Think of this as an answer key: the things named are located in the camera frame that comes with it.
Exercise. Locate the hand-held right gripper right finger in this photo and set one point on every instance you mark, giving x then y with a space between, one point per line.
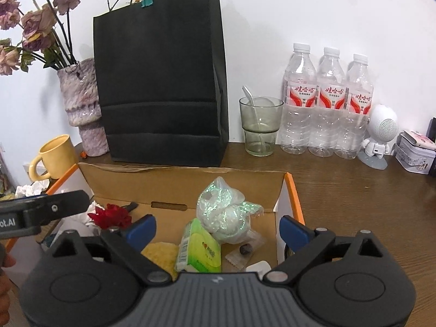
296 231

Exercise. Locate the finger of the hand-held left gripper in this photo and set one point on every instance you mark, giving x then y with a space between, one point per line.
30 195
58 207

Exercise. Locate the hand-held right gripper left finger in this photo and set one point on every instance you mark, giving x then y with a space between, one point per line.
141 230

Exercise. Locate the white and tan plush toy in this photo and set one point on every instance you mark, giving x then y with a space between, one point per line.
160 255

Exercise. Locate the red rose flower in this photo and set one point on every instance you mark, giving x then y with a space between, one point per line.
110 216

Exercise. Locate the red cardboard box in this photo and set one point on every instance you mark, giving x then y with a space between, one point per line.
119 185

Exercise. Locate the small white object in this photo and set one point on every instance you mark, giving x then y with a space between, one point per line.
258 267

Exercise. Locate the clear dark candy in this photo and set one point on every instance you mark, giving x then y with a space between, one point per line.
246 249

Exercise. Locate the green tissue packet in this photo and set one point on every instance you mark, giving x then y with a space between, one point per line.
199 248

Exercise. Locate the iridescent glitter shell toy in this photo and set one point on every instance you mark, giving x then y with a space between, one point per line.
224 211

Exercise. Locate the person's left hand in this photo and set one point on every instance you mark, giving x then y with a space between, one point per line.
6 286

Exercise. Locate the crumpled white tissue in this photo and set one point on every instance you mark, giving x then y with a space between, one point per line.
32 189

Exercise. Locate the cluttered storage rack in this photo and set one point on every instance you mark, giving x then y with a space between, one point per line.
5 177

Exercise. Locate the yellow mug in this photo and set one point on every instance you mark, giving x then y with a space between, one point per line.
58 156

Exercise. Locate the mottled pink ceramic vase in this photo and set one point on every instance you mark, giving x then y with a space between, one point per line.
83 109

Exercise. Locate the clear glass cup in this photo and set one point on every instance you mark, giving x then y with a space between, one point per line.
260 129

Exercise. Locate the clear water bottle red label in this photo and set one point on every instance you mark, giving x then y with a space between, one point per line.
328 115
356 119
298 109

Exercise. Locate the white plastic spoon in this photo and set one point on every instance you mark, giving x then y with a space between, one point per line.
253 109

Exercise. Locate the white robot speaker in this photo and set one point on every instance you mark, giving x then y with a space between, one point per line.
383 126

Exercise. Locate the printed tin box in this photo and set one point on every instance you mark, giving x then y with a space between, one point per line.
415 160

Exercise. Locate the pink and white small case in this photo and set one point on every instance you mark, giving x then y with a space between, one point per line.
419 139

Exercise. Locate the black paper bag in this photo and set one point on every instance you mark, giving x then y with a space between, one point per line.
153 75

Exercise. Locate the dried rose bouquet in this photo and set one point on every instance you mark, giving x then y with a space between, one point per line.
34 24

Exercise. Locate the black rectangular object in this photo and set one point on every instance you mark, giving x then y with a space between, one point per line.
433 127

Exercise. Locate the green binder clip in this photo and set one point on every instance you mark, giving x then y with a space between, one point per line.
147 2

